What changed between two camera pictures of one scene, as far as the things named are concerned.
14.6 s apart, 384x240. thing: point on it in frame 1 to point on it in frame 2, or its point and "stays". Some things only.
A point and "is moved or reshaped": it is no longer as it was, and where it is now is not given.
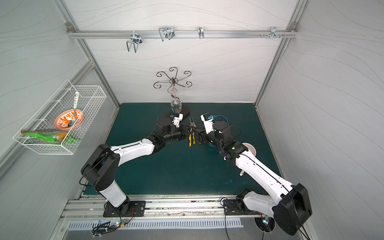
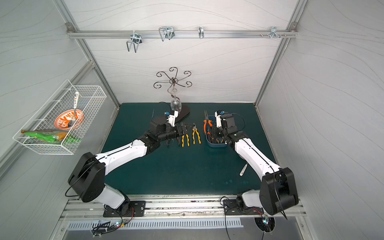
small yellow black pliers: [192, 124] is moved or reshaped
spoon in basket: [75, 102] stays
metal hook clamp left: [135, 38] stays
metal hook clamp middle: [166, 32] stays
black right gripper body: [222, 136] to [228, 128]
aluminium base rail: [163, 206] stays
